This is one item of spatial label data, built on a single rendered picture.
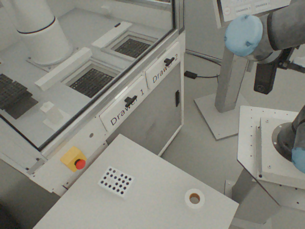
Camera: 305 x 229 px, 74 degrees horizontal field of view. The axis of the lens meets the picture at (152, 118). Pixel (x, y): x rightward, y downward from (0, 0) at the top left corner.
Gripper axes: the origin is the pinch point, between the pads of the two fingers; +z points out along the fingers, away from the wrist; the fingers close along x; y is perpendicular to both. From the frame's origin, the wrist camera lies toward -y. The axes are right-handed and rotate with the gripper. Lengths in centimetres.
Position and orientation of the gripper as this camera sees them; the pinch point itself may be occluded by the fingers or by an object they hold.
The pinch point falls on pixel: (285, 68)
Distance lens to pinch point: 79.6
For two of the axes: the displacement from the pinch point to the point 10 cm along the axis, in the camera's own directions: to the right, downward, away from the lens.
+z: 7.4, -0.2, 6.7
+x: -6.2, -4.1, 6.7
